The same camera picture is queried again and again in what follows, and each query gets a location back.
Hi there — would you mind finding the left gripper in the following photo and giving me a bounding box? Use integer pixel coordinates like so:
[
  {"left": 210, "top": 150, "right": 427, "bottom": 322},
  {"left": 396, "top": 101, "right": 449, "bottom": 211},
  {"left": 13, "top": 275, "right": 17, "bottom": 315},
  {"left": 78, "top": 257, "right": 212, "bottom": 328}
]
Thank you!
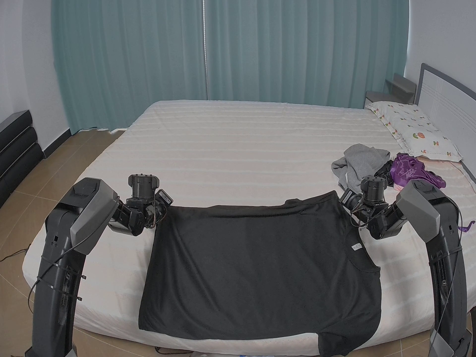
[{"left": 154, "top": 188, "right": 175, "bottom": 215}]

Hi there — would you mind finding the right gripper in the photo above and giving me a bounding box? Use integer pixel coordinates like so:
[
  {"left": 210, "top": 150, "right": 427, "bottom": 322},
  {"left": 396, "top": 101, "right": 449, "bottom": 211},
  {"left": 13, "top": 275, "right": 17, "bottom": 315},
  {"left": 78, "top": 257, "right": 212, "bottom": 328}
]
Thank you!
[{"left": 339, "top": 188, "right": 363, "bottom": 211}]

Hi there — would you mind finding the black T-shirt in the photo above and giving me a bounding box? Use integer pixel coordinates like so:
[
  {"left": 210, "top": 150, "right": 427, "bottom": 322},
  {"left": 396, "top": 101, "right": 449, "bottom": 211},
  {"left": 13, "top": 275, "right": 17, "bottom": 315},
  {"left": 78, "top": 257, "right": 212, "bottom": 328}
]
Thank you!
[{"left": 138, "top": 191, "right": 383, "bottom": 356}]

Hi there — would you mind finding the bed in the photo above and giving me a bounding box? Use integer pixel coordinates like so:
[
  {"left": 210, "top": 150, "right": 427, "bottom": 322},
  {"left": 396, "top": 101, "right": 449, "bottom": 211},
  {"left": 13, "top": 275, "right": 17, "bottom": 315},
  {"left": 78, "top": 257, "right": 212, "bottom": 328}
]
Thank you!
[{"left": 22, "top": 62, "right": 476, "bottom": 347}]

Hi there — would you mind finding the grey garment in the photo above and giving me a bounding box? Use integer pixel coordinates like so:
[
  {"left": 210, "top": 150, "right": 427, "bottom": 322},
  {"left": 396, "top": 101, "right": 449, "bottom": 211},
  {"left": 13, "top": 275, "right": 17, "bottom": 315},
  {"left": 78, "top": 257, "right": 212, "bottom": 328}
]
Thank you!
[{"left": 331, "top": 144, "right": 391, "bottom": 191}]

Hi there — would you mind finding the black garment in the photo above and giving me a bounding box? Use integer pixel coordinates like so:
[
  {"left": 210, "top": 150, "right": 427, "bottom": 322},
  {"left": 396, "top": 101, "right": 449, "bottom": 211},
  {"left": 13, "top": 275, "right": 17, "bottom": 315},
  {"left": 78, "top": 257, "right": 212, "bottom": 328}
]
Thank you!
[{"left": 376, "top": 159, "right": 396, "bottom": 187}]

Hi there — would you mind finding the purple satin garment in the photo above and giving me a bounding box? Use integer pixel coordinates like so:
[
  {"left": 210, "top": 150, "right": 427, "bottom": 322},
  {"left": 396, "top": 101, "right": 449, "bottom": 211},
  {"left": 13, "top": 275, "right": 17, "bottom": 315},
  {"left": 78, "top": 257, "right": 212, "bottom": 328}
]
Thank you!
[{"left": 388, "top": 153, "right": 476, "bottom": 233}]

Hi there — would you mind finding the white printed pillow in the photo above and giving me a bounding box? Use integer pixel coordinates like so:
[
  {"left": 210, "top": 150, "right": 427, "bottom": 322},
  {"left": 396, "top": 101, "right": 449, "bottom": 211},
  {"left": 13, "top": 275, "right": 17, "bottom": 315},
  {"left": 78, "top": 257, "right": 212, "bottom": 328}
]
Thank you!
[{"left": 365, "top": 101, "right": 463, "bottom": 163}]

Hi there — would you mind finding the grey bedside table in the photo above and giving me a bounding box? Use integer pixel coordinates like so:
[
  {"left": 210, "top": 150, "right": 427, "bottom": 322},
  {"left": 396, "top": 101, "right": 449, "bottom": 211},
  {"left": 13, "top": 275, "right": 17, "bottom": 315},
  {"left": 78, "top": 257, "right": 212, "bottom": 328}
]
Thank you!
[{"left": 365, "top": 74, "right": 417, "bottom": 107}]

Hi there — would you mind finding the blue-green curtain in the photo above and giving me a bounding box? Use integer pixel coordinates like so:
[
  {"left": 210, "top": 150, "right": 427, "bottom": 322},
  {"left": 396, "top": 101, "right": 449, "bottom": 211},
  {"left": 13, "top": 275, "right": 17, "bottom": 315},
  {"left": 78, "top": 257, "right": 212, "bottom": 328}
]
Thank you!
[
  {"left": 51, "top": 0, "right": 208, "bottom": 131},
  {"left": 204, "top": 0, "right": 410, "bottom": 108}
]

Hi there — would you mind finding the black chest of drawers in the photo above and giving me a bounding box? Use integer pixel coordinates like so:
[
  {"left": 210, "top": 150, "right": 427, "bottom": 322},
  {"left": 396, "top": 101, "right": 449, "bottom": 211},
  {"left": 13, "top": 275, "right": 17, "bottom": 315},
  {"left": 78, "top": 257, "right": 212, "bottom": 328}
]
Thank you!
[{"left": 0, "top": 110, "right": 43, "bottom": 207}]

